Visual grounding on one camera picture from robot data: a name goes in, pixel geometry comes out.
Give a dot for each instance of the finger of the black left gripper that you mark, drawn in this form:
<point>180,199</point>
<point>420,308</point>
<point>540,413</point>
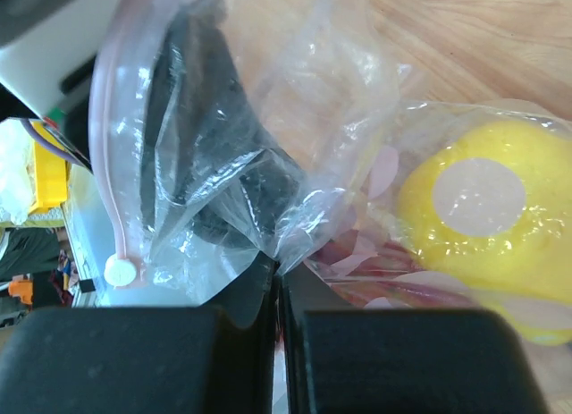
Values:
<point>208,165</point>

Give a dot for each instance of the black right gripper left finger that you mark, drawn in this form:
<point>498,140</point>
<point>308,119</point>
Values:
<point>216,358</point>

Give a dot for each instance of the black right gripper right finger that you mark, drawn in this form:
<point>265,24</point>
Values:
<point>341,359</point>

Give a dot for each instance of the clear polka dot zip bag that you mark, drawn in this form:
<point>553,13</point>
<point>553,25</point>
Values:
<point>322,85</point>

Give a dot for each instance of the red fake grape bunch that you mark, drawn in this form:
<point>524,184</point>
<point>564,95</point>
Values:
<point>373,272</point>

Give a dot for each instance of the yellow fake pear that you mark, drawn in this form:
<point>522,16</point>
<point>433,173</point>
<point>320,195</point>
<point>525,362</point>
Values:
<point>493,209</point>

